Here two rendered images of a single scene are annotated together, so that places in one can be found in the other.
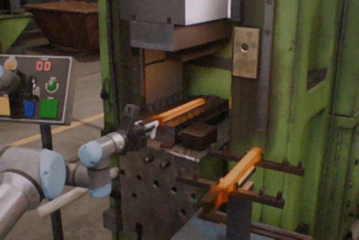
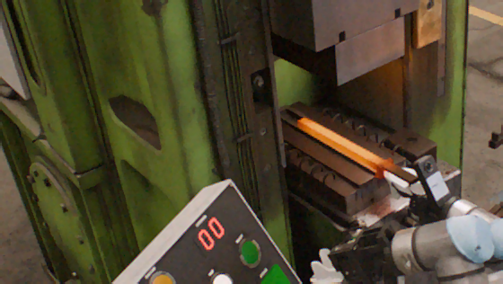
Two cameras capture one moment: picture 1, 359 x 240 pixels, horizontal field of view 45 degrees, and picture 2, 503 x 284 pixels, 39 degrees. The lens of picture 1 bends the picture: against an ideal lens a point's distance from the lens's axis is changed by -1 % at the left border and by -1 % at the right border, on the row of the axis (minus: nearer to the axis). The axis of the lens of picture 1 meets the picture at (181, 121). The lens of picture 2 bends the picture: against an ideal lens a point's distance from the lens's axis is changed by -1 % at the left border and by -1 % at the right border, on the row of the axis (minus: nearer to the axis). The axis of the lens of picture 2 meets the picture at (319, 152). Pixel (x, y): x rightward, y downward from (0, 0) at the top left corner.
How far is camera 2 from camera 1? 1.99 m
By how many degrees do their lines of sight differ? 65
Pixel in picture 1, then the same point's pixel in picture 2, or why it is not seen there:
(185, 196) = not seen: hidden behind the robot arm
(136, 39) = (348, 68)
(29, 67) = (194, 259)
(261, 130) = (442, 96)
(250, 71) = (436, 32)
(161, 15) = (387, 11)
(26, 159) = not seen: outside the picture
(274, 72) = (448, 19)
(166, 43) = (395, 48)
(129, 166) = not seen: hidden behind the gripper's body
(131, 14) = (339, 32)
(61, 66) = (232, 208)
